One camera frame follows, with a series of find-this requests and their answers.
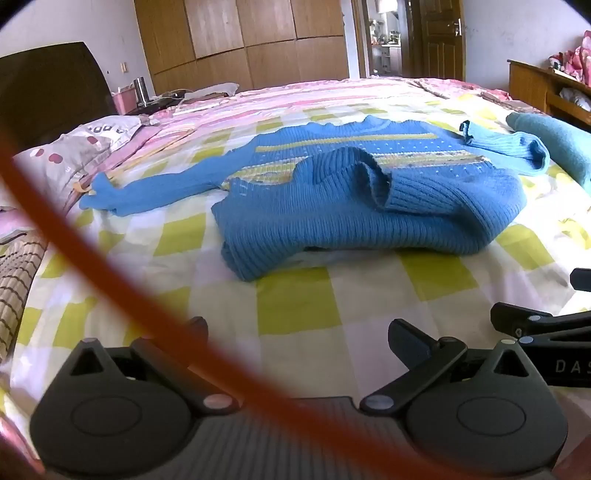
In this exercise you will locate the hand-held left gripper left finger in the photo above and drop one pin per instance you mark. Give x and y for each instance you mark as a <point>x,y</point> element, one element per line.
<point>157,364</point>

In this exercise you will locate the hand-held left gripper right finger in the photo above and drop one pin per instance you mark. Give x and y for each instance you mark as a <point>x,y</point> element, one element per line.
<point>406,339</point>

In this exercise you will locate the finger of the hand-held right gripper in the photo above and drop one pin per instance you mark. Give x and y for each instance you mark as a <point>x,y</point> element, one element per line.
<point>581,279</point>
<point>512,318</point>

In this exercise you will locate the blue knitted sweater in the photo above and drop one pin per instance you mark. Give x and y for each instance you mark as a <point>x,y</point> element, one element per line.
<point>351,207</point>

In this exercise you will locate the teal folded cloth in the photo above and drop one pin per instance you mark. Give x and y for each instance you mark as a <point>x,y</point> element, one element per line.
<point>561,141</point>

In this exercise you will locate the brown striped woven mat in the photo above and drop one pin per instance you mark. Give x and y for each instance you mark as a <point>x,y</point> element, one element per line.
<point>18,286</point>

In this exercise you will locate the grey patterned cloth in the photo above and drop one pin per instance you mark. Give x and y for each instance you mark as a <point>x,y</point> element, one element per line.
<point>495,97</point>

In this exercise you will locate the wooden side cabinet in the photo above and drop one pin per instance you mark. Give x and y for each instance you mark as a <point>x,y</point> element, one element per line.
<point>528,83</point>

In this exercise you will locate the pink floral cloth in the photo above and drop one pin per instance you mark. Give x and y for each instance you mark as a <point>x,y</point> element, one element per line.
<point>575,60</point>

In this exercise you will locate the grey dotted pillow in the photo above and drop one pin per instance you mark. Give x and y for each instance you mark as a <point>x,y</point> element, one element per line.
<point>78,143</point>

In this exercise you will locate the pink box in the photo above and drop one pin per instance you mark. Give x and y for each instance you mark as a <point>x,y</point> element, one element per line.
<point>123,101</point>

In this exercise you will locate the pink striped quilt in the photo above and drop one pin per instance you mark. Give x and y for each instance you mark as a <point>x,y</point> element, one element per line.
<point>286,99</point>

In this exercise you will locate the metal cup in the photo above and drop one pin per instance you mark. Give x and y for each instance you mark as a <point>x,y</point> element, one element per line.
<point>141,90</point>

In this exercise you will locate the brown wooden door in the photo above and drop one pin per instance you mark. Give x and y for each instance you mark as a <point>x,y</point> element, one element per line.
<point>436,41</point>

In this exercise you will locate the white cloth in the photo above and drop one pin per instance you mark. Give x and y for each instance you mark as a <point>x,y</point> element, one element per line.
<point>212,90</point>

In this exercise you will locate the dark wooden headboard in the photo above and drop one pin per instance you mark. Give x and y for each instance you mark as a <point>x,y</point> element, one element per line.
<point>51,92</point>

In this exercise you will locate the wooden wardrobe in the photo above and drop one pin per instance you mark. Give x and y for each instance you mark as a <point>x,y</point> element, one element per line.
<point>240,41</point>

